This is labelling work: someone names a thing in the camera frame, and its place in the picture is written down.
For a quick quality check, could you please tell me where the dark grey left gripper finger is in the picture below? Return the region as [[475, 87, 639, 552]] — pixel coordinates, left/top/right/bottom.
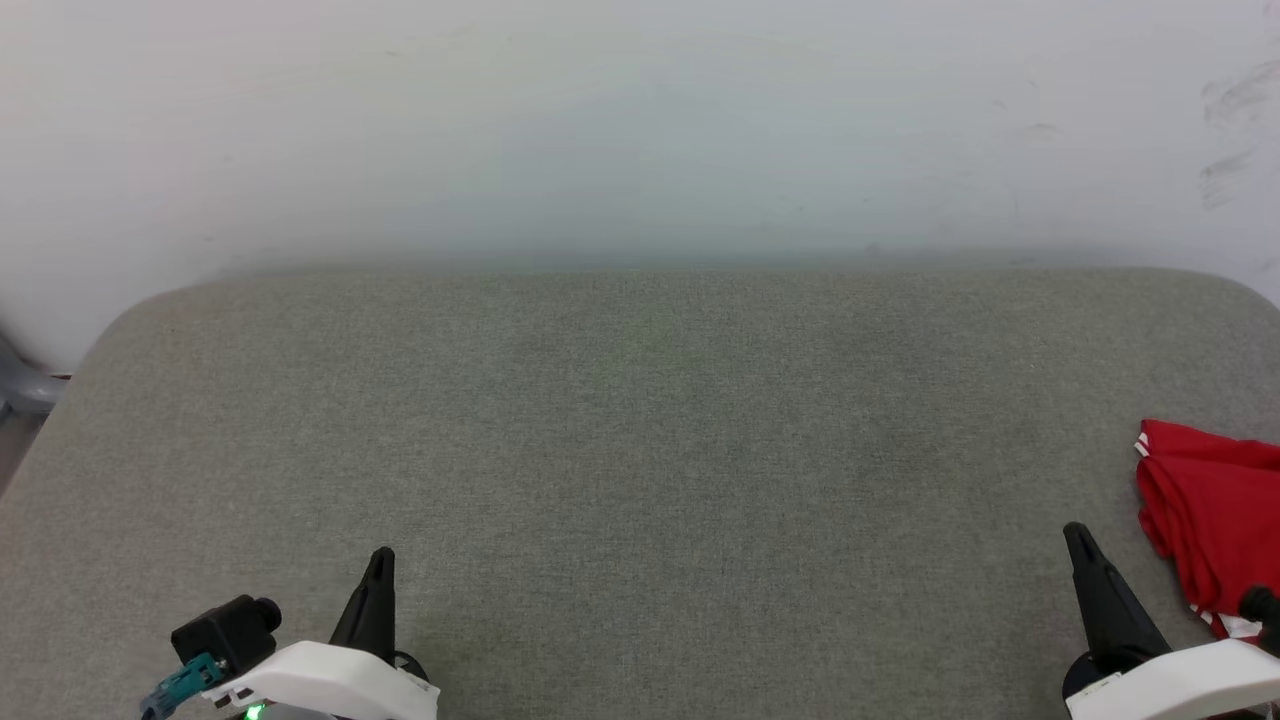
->
[[330, 547, 398, 663]]

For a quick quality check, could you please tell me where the teal cable connector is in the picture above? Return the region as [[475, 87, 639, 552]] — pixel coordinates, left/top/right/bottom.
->
[[140, 653, 226, 719]]

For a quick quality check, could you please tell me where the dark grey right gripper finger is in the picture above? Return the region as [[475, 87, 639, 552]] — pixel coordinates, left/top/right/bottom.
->
[[1063, 522, 1172, 673]]

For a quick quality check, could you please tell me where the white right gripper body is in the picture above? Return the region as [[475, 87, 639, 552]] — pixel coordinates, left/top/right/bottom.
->
[[1062, 638, 1280, 720]]

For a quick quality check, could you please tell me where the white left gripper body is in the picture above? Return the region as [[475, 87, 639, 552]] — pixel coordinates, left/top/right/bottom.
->
[[205, 640, 441, 720]]

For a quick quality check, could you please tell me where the red basketball jersey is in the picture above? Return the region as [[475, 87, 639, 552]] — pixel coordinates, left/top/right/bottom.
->
[[1135, 420, 1280, 641]]

